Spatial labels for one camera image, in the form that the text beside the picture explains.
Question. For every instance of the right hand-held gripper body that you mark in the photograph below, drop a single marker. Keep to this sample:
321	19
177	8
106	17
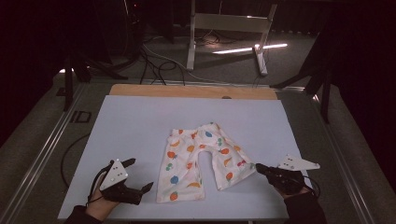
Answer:
289	182

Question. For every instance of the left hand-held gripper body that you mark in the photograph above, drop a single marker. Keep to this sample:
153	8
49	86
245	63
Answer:
116	183

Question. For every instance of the white fruit print pants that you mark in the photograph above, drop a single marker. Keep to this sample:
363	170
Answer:
183	168

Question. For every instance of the person's right hand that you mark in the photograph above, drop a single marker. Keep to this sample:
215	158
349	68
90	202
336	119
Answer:
295	194

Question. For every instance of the person's left hand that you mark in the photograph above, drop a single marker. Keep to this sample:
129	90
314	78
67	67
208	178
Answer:
98	207

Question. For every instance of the pale table cover sheet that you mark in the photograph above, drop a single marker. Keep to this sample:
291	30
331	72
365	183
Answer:
137	124

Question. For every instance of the wooden table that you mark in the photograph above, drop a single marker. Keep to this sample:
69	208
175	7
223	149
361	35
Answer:
186	91

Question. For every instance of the black metal stand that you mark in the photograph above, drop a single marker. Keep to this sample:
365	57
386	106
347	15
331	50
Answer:
70	81
325	93

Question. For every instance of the metal floor rail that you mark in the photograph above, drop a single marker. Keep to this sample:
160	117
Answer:
342	161
40	158

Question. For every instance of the white metal stand frame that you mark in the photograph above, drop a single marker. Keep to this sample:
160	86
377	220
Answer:
230	23

